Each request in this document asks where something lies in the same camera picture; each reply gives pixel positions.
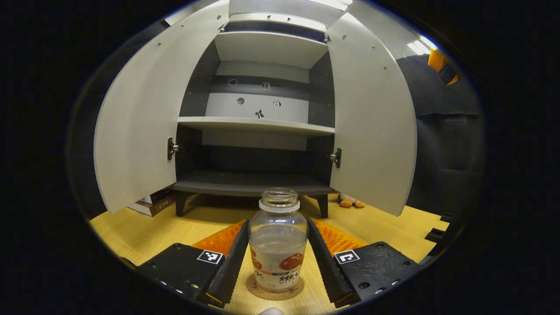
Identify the grey cabinet drawer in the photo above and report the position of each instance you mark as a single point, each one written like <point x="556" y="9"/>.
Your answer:
<point x="284" y="6"/>

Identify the brown cover book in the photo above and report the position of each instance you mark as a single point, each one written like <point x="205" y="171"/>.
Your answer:
<point x="162" y="202"/>

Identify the round brown cork coaster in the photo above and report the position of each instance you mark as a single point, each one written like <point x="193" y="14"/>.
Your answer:
<point x="275" y="295"/>

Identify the white cover book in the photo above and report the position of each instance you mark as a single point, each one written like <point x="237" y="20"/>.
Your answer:
<point x="138" y="207"/>

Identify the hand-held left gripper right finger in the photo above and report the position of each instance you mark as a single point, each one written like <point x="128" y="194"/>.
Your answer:
<point x="326" y="267"/>

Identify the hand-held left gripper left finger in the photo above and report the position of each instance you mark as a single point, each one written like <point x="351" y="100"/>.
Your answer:
<point x="232" y="267"/>

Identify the penguin plush toy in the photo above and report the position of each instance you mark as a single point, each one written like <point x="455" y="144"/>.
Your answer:
<point x="352" y="203"/>

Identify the clear bottle with red label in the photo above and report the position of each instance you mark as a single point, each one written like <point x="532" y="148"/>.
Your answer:
<point x="278" y="245"/>

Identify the grey cabinet door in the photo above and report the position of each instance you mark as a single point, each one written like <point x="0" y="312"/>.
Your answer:
<point x="372" y="122"/>
<point x="144" y="122"/>

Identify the black backdrop cloth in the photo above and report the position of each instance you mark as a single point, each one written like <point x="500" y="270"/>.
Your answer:
<point x="446" y="140"/>

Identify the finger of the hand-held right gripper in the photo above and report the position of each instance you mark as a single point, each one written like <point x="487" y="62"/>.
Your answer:
<point x="437" y="60"/>

